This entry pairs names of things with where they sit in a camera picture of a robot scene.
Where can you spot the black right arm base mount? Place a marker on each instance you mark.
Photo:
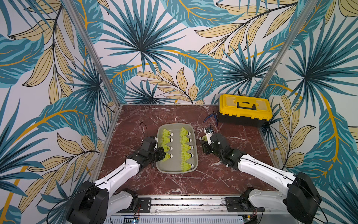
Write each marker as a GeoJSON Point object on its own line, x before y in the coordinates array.
{"type": "Point", "coordinates": [242, 203]}

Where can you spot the yellow black toolbox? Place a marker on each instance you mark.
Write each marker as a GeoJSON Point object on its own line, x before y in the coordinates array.
{"type": "Point", "coordinates": [244, 110]}

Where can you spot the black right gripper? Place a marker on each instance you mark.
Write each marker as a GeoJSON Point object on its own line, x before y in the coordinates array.
{"type": "Point", "coordinates": [210, 144]}

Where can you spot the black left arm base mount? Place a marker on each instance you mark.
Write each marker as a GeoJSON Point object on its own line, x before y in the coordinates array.
{"type": "Point", "coordinates": [128, 201]}

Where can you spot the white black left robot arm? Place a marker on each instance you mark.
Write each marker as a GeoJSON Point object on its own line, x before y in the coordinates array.
{"type": "Point", "coordinates": [96, 201]}

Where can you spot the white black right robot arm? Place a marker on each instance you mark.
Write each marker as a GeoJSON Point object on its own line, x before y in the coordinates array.
{"type": "Point", "coordinates": [296, 195]}

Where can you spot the blue handled pliers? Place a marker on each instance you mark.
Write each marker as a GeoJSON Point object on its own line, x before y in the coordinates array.
{"type": "Point", "coordinates": [212, 115]}

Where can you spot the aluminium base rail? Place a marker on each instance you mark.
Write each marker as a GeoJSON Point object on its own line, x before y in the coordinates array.
{"type": "Point", "coordinates": [209, 205]}

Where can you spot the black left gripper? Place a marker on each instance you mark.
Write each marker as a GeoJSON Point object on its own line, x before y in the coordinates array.
{"type": "Point", "coordinates": [161, 153]}

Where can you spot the grey plastic tray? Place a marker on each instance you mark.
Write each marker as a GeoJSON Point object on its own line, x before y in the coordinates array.
{"type": "Point", "coordinates": [172, 166]}

